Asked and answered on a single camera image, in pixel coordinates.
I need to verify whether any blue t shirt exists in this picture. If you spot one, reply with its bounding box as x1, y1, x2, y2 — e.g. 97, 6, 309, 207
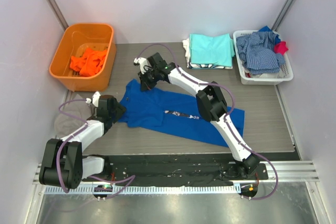
117, 78, 245, 148

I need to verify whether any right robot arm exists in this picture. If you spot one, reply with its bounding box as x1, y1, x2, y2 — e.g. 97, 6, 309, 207
133, 53, 259, 179

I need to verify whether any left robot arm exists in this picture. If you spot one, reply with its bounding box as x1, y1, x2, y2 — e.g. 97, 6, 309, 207
39, 92, 126, 193

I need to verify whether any folded white printed t shirt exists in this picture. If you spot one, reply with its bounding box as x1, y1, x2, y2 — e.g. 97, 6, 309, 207
182, 38, 233, 70

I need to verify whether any grey cap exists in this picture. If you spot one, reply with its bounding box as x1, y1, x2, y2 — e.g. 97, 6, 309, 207
54, 101, 91, 138

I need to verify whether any folded teal t shirt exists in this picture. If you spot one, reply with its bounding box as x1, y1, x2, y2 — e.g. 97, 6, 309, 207
189, 34, 235, 68

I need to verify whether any orange t shirt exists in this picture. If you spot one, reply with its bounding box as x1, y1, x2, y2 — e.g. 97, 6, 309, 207
70, 48, 107, 77

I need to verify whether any orange plastic tub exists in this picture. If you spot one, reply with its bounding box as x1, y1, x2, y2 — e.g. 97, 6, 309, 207
49, 23, 116, 91

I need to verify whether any blue checkered shirt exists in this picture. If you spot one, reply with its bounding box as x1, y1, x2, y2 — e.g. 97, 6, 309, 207
236, 31, 286, 75

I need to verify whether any blue cloth in basket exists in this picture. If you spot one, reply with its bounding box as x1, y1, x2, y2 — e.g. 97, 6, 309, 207
259, 26, 281, 45

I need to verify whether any red cloth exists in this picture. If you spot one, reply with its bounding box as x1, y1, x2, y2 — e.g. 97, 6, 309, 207
274, 41, 288, 55

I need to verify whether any white plastic laundry basket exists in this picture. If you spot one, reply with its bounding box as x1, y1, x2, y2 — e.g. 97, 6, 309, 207
233, 30, 293, 86

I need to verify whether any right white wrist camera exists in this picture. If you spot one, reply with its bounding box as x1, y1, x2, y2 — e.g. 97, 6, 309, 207
133, 57, 152, 74

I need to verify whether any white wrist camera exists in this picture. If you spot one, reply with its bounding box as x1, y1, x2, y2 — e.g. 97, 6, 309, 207
133, 57, 152, 74
86, 91, 101, 108

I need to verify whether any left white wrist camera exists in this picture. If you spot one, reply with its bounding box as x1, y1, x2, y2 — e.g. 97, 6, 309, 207
86, 91, 101, 108

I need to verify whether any slotted white cable duct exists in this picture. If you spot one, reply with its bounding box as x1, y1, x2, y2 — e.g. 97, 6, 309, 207
45, 185, 241, 195

